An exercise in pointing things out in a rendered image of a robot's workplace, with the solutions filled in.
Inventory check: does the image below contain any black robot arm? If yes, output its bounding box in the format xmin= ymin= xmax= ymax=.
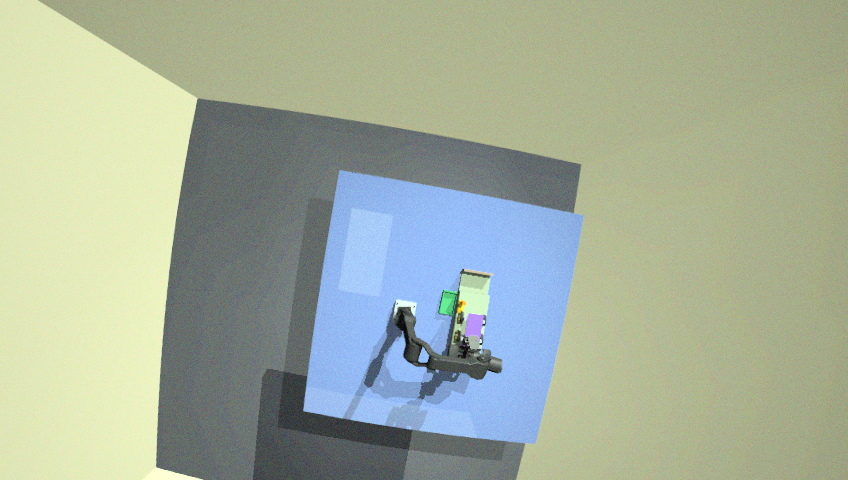
xmin=394 ymin=307 xmax=503 ymax=380

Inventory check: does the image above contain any green tray floor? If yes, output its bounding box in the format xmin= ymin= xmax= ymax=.
xmin=440 ymin=292 xmax=456 ymax=313

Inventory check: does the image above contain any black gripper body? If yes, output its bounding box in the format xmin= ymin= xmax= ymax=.
xmin=448 ymin=344 xmax=491 ymax=358

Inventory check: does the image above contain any pale green ramp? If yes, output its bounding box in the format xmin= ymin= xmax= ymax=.
xmin=450 ymin=269 xmax=493 ymax=350

